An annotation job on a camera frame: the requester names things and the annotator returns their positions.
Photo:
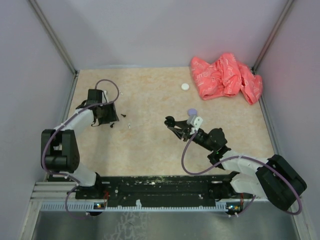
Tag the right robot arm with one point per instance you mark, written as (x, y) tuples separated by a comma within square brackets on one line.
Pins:
[(271, 178)]

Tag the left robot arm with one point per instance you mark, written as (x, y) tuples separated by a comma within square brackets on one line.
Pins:
[(60, 154)]

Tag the white round charging case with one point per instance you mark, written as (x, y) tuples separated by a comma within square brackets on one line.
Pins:
[(185, 86)]

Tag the black round charging case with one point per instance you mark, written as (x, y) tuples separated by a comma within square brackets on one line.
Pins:
[(170, 121)]

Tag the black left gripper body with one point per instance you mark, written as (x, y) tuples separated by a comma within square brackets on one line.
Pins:
[(108, 113)]

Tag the purple charging case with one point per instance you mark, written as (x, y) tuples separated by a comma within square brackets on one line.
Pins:
[(192, 111)]

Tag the pink plastic bag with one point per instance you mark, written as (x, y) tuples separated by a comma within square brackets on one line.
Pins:
[(226, 77)]

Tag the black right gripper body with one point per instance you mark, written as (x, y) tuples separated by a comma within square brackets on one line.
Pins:
[(187, 136)]

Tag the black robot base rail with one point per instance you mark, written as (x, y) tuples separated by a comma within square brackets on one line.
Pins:
[(162, 191)]

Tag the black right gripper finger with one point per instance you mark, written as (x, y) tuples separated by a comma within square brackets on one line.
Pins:
[(178, 132), (182, 123)]

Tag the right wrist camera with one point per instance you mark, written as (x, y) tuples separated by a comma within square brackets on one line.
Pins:
[(195, 121)]

